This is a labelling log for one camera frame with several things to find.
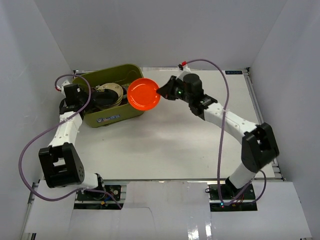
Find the black glossy plate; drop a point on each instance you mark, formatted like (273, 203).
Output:
(105, 98)

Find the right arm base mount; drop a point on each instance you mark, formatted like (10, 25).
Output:
(241, 204)

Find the small beige patterned plate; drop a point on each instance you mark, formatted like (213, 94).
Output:
(112, 86)

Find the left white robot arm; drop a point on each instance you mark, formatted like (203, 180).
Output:
(60, 161)

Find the orange glossy plate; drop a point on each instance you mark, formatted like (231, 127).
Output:
(142, 94)

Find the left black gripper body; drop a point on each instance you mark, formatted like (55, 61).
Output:
(89, 100)

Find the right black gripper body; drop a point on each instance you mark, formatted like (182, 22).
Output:
(178, 92)

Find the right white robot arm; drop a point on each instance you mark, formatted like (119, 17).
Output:
(258, 143)

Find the grey deer pattern plate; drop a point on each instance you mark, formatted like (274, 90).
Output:
(125, 94)

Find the olive green plastic bin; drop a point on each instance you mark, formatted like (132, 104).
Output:
(122, 75)

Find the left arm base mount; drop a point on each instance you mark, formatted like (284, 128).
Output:
(89, 200)

